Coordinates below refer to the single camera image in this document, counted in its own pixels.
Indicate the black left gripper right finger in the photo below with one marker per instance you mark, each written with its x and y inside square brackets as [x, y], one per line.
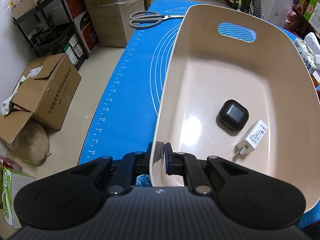
[189, 167]

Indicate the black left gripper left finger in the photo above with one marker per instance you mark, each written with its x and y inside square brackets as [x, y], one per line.
[131, 170]

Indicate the beige plastic storage basket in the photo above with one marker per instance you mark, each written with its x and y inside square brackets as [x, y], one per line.
[237, 87]

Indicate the blue silicone baking mat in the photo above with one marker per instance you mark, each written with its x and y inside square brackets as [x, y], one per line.
[126, 117]

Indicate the black earbuds case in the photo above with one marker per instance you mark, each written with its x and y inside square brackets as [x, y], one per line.
[233, 115]

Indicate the white usb charger plug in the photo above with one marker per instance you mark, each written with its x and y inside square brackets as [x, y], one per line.
[252, 138]

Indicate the burlap sack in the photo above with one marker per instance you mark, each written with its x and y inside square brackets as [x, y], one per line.
[31, 144]

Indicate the open cardboard box on floor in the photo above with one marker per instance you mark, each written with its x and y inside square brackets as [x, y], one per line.
[45, 95]

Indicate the green white carton box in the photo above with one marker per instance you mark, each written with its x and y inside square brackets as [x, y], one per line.
[12, 182]

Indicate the black metal shelf rack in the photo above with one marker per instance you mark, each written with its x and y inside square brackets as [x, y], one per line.
[49, 29]

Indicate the large taped cardboard box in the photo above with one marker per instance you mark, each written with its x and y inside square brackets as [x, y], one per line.
[111, 20]

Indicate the tissue pack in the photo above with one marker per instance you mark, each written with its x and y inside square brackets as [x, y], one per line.
[309, 51]

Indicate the grey handled scissors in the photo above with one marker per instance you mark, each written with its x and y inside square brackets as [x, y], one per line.
[148, 19]

